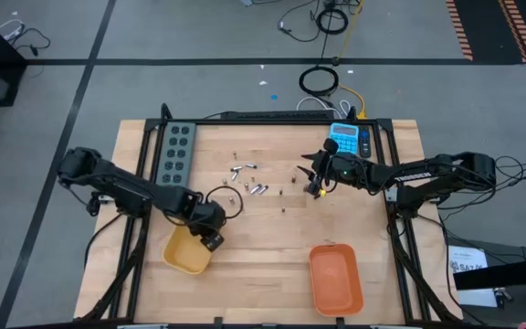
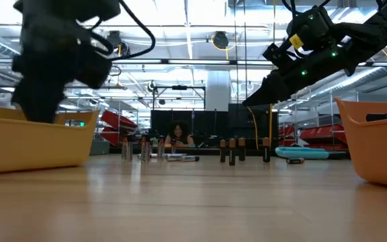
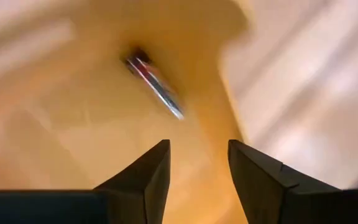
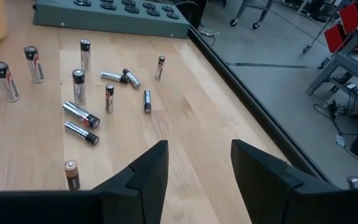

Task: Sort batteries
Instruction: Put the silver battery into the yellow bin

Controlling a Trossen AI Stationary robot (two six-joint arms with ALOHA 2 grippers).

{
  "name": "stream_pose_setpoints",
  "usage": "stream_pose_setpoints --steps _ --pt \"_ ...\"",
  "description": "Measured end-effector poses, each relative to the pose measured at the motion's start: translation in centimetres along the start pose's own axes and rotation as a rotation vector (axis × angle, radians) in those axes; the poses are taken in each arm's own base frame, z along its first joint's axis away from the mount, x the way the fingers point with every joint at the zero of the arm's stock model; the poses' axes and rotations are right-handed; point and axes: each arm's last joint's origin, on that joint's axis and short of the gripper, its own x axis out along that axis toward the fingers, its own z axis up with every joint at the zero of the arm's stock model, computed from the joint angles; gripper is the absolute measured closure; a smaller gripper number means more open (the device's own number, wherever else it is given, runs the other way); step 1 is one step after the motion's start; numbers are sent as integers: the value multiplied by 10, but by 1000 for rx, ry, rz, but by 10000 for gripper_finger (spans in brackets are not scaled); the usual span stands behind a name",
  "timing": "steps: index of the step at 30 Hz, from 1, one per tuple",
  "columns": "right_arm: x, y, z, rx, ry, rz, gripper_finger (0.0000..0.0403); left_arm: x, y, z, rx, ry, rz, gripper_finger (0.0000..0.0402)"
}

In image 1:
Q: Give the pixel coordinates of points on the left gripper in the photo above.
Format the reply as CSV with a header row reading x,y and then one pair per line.
x,y
206,217

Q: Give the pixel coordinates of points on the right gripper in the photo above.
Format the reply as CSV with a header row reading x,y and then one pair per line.
x,y
340,171

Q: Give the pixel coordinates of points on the yellow plastic bin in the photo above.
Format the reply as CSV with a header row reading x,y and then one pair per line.
x,y
185,256

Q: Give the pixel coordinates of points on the orange plastic bin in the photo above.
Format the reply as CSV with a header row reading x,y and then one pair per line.
x,y
336,283

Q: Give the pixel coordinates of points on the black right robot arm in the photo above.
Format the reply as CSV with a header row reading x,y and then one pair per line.
x,y
427,176

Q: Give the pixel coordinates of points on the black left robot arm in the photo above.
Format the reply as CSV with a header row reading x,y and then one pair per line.
x,y
121,183

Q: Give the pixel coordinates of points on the blue calculator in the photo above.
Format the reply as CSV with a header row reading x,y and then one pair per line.
x,y
347,134

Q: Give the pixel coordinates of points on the silver black-tipped battery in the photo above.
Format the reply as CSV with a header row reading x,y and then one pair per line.
x,y
263,189

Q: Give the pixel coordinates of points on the black remote control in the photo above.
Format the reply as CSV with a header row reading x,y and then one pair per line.
x,y
365,141

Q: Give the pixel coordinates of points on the long black ribbed bar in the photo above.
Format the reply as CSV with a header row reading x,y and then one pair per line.
x,y
276,115

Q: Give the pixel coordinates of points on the grey power strip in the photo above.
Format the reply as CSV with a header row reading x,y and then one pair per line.
x,y
190,137

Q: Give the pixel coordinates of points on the small black floor puck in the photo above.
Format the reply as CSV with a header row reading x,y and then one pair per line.
x,y
335,60

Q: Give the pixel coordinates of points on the white printed paper sheet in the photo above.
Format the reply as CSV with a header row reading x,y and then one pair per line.
x,y
466,256

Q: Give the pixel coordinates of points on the dark grey cart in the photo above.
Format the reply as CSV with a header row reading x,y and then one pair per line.
x,y
505,253

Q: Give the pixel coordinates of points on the black flat bar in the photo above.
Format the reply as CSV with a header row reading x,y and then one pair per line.
x,y
509,273

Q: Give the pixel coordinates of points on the small metal tool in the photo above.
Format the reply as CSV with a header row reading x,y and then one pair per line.
x,y
500,297

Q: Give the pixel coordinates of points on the black arched bracket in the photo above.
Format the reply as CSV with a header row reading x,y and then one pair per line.
x,y
352,114
165,112

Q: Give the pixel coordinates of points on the black aluminium table frame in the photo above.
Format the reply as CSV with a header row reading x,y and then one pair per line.
x,y
263,122

